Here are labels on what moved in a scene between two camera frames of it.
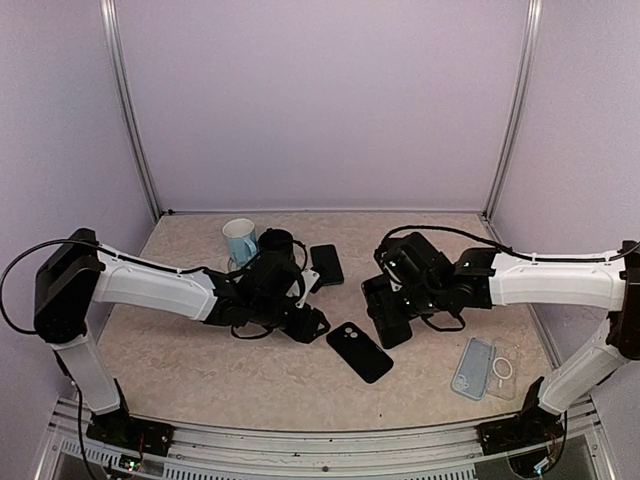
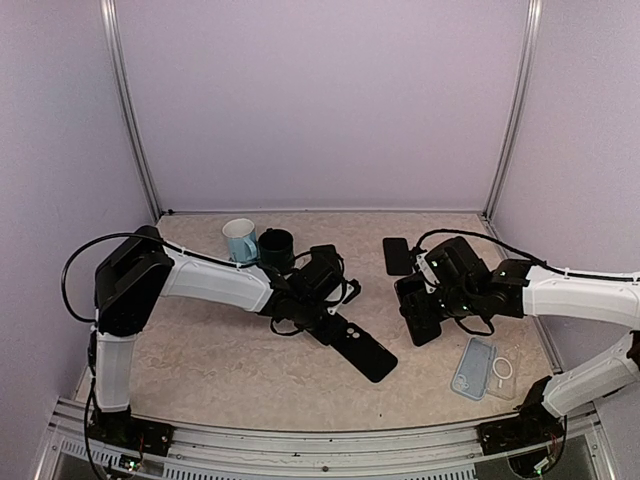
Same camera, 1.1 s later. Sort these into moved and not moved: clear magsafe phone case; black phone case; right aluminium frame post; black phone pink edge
Moved: black phone pink edge
Not moved: right aluminium frame post; clear magsafe phone case; black phone case
